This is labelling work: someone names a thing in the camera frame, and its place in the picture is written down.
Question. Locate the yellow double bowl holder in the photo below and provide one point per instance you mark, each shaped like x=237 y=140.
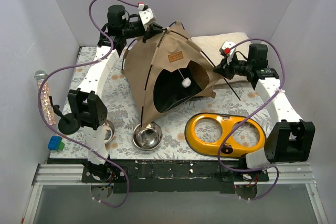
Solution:
x=227 y=148

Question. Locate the glitter toy microphone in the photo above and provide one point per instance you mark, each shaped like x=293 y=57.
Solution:
x=46 y=106

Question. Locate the blue green toy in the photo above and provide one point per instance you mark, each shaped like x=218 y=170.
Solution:
x=55 y=143

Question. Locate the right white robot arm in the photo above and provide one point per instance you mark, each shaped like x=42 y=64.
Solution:
x=291 y=137

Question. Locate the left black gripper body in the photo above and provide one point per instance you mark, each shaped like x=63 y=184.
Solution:
x=151 y=30

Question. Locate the black tent pole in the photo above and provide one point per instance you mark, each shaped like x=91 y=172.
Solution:
x=210 y=61
x=179 y=71

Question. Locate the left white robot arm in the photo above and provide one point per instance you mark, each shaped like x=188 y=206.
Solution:
x=85 y=101

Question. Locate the right steel bowl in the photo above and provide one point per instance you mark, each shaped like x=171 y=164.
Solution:
x=147 y=137

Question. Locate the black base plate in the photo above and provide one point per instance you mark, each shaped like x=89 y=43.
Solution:
x=144 y=176

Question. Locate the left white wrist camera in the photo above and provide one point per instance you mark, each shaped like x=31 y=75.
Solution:
x=146 y=14

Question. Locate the aluminium frame rail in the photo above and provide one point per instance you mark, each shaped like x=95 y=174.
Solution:
x=74 y=174

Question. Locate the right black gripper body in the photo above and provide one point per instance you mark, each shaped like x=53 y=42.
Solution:
x=227 y=69

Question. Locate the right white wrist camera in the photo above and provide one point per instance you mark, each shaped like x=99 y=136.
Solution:
x=226 y=50

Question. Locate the cream fluffy pillow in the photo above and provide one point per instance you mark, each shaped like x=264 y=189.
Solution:
x=211 y=45

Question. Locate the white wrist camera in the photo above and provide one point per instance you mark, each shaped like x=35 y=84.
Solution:
x=226 y=50
x=146 y=14

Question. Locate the left steel bowl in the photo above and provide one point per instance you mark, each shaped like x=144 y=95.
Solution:
x=109 y=130

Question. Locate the steel bowl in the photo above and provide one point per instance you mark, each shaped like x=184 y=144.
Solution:
x=109 y=130
x=147 y=137

